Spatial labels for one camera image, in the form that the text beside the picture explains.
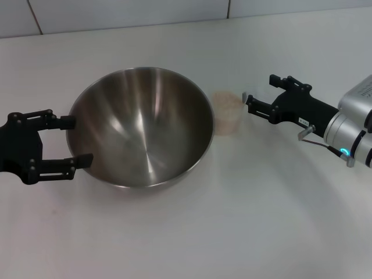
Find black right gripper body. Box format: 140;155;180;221
271;88;340;138

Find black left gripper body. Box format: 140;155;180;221
0;114;45;186

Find white rice grains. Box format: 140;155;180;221
214;91;242;134

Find clear plastic cup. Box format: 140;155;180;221
212;90;244;135

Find large stainless steel bowl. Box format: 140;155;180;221
66;66;217;190

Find right gripper cable with plug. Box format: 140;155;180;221
297;124;356;168

